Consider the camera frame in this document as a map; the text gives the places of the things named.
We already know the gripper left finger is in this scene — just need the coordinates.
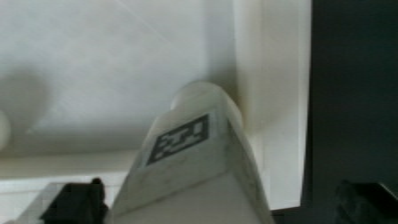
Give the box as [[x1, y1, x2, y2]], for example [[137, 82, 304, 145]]
[[39, 178, 109, 224]]

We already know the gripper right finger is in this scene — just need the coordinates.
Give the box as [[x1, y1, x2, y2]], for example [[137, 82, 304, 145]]
[[334, 180, 398, 224]]

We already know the white table leg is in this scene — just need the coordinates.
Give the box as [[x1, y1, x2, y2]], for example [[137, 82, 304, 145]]
[[105, 82, 276, 224]]

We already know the white square tabletop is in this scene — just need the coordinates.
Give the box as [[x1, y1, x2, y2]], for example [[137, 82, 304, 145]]
[[0, 0, 311, 224]]

